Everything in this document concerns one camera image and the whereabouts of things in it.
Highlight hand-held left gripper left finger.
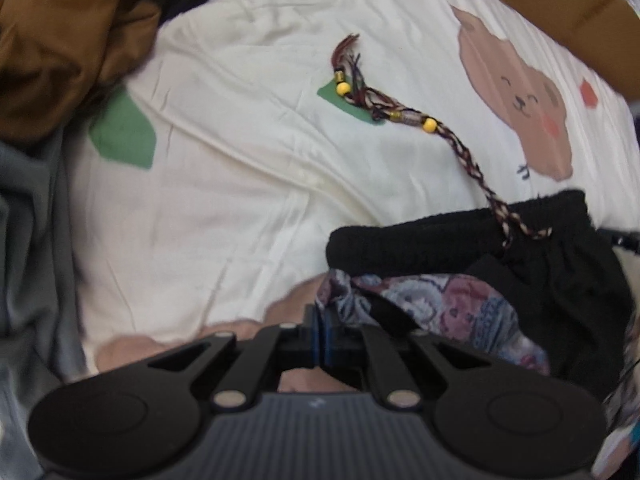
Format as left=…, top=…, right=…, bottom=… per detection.
left=146, top=304, right=322, bottom=409

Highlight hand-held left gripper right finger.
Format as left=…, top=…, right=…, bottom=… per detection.
left=321, top=309, right=494, bottom=413

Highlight black shorts with bear print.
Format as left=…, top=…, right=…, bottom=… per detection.
left=316, top=33, right=640, bottom=480

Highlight cream bear print bedsheet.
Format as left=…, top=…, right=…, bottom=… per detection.
left=65, top=0, right=640, bottom=391

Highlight grey-blue cloth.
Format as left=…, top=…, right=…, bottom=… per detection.
left=0, top=125, right=96, bottom=480

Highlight brown garment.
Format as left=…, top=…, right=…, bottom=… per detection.
left=0, top=0, right=162, bottom=147

